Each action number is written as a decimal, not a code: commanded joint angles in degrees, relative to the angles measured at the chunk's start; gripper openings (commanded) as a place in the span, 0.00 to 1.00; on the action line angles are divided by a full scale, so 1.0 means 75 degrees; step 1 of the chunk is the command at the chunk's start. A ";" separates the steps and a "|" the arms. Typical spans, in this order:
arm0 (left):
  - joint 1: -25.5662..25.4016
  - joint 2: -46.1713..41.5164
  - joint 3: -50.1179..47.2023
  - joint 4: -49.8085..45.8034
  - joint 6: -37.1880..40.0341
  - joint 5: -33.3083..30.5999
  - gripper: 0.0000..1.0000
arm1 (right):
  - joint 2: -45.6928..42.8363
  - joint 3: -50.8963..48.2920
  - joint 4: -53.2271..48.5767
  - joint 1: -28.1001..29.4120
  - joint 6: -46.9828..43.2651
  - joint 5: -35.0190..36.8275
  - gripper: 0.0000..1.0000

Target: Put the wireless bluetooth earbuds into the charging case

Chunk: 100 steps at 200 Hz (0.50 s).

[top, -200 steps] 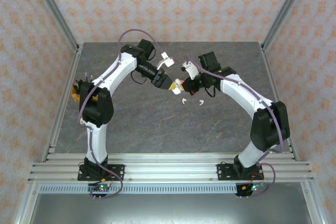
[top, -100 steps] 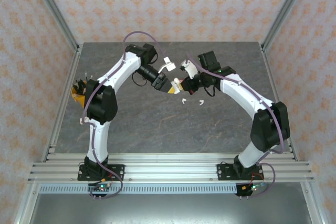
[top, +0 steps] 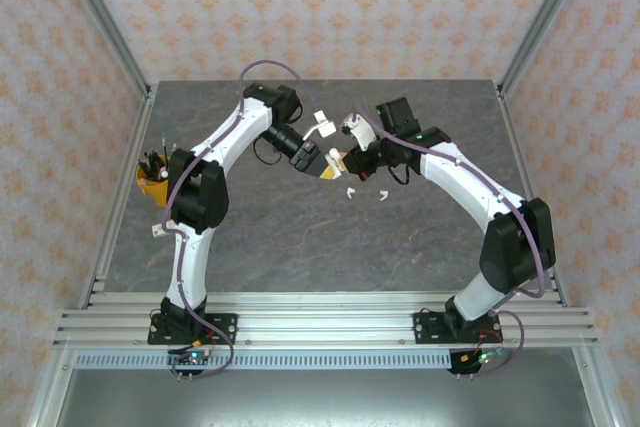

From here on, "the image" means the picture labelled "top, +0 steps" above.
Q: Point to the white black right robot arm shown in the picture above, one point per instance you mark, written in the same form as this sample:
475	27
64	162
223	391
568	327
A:
465	177

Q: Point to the black pen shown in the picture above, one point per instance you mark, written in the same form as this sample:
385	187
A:
146	164
155	162

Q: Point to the yellow pen cup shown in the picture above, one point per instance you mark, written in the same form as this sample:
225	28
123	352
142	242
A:
151	191

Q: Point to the small white red box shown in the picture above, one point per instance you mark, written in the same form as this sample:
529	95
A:
159	231

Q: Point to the small controller board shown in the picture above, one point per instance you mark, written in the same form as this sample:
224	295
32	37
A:
192	358
482	358

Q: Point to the grey metal panel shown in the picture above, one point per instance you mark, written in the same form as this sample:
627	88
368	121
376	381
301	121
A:
320	397

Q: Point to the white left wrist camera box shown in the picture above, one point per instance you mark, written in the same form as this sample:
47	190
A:
324	126

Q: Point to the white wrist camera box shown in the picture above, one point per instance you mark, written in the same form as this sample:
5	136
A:
361	133
324	126

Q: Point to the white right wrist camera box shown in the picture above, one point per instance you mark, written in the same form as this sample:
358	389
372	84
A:
361	133

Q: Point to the aluminium table side rail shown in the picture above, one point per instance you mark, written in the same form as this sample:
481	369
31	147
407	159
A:
119	197
517	147

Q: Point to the aluminium mounting rail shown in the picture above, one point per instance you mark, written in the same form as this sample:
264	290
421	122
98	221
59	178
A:
320	319

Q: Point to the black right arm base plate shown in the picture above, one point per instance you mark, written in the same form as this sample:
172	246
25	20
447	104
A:
425	329

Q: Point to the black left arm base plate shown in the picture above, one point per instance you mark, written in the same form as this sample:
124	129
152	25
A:
225	327

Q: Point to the aluminium corner post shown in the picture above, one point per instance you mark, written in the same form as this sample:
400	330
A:
542	22
105	22

